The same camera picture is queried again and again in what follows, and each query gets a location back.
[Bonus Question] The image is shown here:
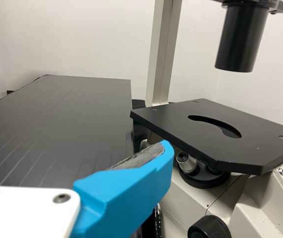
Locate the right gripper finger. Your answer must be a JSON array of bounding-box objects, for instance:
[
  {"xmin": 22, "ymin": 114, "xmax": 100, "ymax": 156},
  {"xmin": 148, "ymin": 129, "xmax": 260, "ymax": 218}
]
[{"xmin": 72, "ymin": 139, "xmax": 174, "ymax": 238}]

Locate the cream microscope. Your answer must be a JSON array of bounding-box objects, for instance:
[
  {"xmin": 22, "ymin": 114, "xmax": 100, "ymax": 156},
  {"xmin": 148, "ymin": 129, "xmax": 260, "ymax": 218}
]
[{"xmin": 130, "ymin": 0, "xmax": 283, "ymax": 238}]

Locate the black platform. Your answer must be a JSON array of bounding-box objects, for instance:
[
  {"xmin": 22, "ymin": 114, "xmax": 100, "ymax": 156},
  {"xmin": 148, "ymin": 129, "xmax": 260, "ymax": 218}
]
[{"xmin": 0, "ymin": 74, "xmax": 135, "ymax": 191}]

